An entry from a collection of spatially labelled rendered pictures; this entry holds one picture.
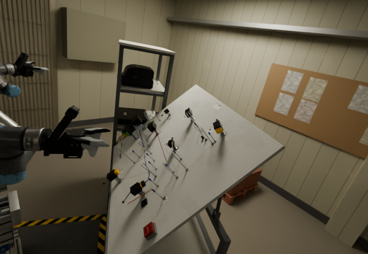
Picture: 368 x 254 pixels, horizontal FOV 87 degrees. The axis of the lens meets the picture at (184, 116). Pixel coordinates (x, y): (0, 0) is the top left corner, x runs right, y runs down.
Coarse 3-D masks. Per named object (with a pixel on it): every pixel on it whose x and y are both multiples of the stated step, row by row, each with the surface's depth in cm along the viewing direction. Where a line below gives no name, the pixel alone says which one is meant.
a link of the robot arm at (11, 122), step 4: (0, 112) 68; (0, 116) 67; (4, 116) 68; (0, 120) 66; (4, 120) 68; (8, 120) 69; (12, 120) 70; (0, 124) 66; (4, 124) 67; (8, 124) 68; (12, 124) 69; (16, 124) 71
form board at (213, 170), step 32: (192, 96) 176; (160, 128) 166; (192, 128) 139; (224, 128) 120; (256, 128) 105; (128, 160) 156; (160, 160) 132; (192, 160) 115; (224, 160) 101; (256, 160) 90; (128, 192) 126; (160, 192) 110; (192, 192) 98; (224, 192) 89; (128, 224) 106; (160, 224) 94
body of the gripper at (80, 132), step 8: (48, 136) 63; (64, 136) 62; (80, 136) 66; (48, 144) 63; (56, 144) 63; (64, 144) 62; (72, 144) 63; (80, 144) 64; (48, 152) 63; (56, 152) 65; (64, 152) 63; (72, 152) 64; (80, 152) 64
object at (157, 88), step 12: (120, 48) 165; (132, 48) 168; (144, 48) 169; (156, 48) 183; (120, 60) 169; (120, 72) 172; (168, 72) 184; (120, 84) 176; (156, 84) 218; (168, 84) 189; (156, 96) 248; (108, 192) 217
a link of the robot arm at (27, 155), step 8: (24, 152) 64; (32, 152) 70; (0, 160) 58; (8, 160) 59; (16, 160) 61; (24, 160) 64; (0, 168) 59; (8, 168) 60; (16, 168) 62; (24, 168) 64; (0, 176) 60; (8, 176) 61; (16, 176) 62; (24, 176) 65
